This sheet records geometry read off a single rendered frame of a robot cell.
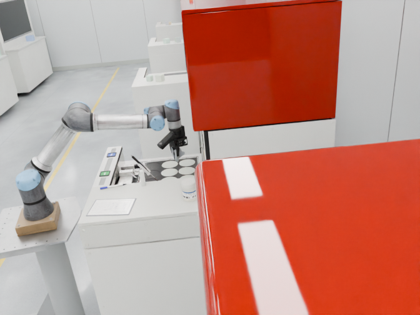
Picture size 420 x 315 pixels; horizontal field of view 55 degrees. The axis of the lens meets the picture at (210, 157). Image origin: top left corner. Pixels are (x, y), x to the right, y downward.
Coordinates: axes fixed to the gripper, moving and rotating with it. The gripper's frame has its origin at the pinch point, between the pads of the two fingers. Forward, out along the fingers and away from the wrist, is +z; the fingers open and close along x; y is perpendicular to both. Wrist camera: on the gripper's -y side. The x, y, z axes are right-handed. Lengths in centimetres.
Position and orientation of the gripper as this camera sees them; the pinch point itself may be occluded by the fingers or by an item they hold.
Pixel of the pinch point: (175, 160)
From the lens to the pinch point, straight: 232.1
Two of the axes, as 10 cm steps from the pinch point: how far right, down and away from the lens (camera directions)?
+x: -5.6, -3.1, 7.7
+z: 0.8, 9.0, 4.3
